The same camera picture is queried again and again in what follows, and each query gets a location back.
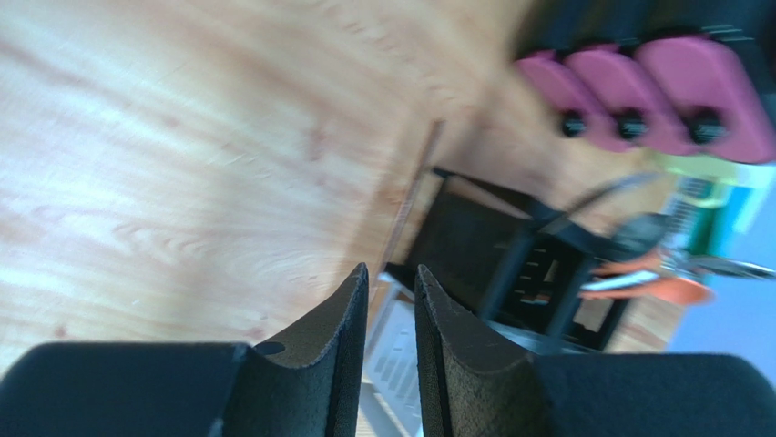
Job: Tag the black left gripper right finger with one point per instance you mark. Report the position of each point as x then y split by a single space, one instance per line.
475 382

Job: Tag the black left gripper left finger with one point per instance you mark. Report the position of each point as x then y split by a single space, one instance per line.
304 381

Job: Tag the white slotted utensil caddy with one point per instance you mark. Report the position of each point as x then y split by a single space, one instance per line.
390 397

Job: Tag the black utensil caddy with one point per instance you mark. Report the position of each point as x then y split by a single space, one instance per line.
482 243

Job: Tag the steel spoon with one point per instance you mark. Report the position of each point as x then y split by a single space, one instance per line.
681 262

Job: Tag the small white plastic spoon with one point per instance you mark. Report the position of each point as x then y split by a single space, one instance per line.
622 281

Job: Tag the dark grey chopstick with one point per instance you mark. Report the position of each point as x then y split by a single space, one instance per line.
409 195

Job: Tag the black pink drawer cabinet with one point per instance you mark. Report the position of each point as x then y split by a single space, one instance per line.
683 78

